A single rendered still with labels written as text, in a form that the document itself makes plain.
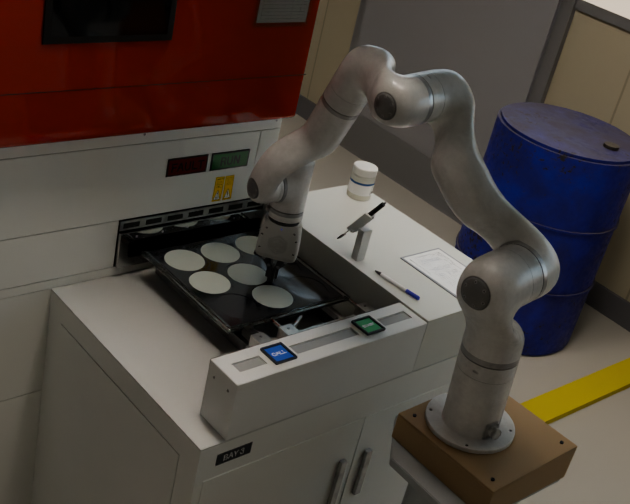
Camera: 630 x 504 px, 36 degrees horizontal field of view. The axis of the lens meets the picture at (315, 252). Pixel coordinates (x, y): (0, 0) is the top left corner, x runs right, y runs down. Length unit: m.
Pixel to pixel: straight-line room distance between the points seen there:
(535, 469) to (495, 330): 0.33
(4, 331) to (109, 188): 0.41
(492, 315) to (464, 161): 0.30
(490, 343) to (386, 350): 0.35
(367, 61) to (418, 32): 3.27
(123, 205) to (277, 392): 0.63
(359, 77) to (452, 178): 0.29
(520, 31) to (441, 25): 0.50
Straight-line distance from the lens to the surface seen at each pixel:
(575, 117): 4.20
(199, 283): 2.27
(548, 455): 2.06
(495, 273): 1.76
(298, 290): 2.33
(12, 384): 2.45
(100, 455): 2.30
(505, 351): 1.89
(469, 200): 1.84
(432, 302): 2.30
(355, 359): 2.09
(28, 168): 2.14
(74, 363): 2.30
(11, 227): 2.19
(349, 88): 1.99
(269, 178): 2.11
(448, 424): 2.02
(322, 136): 2.07
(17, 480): 2.68
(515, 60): 4.80
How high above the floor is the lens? 2.08
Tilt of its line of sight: 28 degrees down
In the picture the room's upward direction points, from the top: 14 degrees clockwise
